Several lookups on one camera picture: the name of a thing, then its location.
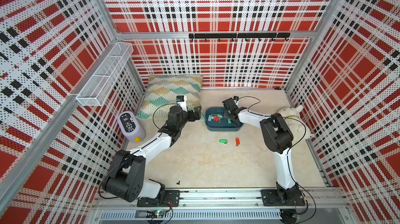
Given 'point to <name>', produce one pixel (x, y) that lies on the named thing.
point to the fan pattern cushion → (161, 91)
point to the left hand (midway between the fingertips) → (196, 106)
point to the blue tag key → (210, 117)
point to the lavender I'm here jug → (130, 127)
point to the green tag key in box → (229, 121)
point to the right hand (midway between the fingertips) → (232, 111)
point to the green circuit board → (157, 214)
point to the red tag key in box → (216, 119)
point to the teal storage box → (215, 121)
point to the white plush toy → (297, 125)
